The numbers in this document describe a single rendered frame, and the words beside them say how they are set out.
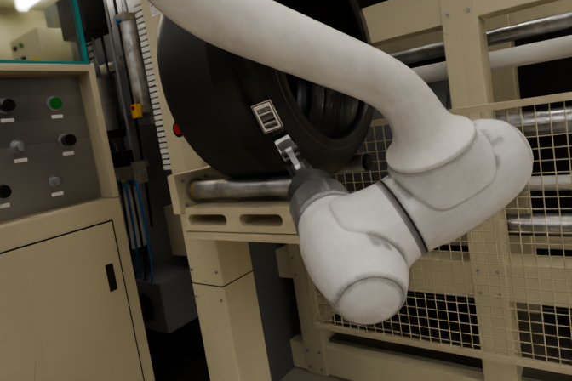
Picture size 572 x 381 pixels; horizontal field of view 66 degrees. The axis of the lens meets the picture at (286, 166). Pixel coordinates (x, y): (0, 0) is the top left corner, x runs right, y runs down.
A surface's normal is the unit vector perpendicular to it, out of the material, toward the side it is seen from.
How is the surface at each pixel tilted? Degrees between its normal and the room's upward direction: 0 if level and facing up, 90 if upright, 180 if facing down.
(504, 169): 88
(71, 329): 90
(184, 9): 126
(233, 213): 90
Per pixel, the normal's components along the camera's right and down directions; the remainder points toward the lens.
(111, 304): 0.80, -0.07
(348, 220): -0.33, -0.76
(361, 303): 0.00, 0.36
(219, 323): -0.58, 0.17
